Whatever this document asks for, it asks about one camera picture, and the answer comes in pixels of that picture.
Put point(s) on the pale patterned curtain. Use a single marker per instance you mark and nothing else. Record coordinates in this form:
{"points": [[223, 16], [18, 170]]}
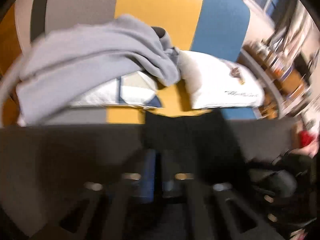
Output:
{"points": [[297, 30]]}

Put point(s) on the black knit sweater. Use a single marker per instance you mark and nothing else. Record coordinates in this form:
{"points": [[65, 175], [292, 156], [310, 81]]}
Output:
{"points": [[190, 135]]}

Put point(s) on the grey hoodie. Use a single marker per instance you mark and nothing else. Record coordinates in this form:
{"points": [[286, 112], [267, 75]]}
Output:
{"points": [[75, 60]]}

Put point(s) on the red cloth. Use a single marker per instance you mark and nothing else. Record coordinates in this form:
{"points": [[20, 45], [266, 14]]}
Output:
{"points": [[306, 138]]}

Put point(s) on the dark grey cloth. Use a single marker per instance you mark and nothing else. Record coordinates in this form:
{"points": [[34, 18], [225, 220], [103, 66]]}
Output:
{"points": [[62, 150]]}

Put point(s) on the quilted patchwork pillow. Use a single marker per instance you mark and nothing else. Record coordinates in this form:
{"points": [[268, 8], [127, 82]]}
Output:
{"points": [[135, 87]]}

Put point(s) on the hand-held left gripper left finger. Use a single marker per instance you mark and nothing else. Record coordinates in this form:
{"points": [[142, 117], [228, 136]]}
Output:
{"points": [[147, 180]]}

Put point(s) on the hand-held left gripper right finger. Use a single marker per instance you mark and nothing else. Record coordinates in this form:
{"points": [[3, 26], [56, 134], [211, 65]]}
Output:
{"points": [[170, 180]]}

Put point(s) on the grey yellow blue headboard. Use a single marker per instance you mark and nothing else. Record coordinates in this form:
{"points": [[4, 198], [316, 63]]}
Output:
{"points": [[160, 10]]}

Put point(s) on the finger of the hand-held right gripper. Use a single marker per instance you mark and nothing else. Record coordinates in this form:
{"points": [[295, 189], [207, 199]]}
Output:
{"points": [[270, 205]]}

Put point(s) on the wooden desk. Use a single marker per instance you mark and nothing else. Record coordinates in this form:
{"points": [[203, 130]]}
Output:
{"points": [[292, 77]]}

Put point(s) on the wooden wardrobe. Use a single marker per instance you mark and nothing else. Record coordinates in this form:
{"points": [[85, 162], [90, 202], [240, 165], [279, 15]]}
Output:
{"points": [[7, 42]]}

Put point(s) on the white pillow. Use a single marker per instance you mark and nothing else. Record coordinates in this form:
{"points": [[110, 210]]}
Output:
{"points": [[212, 80]]}

